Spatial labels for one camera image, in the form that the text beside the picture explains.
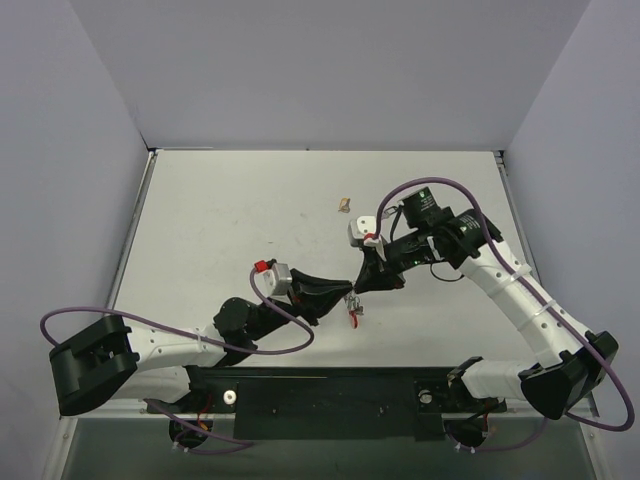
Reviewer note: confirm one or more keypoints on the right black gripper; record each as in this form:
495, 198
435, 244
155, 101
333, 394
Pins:
382, 265

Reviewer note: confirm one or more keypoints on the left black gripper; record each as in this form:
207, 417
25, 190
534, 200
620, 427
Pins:
301, 293

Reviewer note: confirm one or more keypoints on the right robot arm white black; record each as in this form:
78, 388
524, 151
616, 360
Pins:
569, 357

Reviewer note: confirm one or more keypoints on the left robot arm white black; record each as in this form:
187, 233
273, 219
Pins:
124, 356

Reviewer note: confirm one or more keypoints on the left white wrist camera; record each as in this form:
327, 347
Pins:
277, 277

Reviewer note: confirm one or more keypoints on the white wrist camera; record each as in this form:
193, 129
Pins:
362, 234
277, 277

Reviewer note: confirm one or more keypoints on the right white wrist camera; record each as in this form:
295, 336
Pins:
362, 234

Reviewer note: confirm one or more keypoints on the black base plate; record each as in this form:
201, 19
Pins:
332, 403

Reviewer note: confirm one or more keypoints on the aluminium frame rail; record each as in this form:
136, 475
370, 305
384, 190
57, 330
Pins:
100, 407

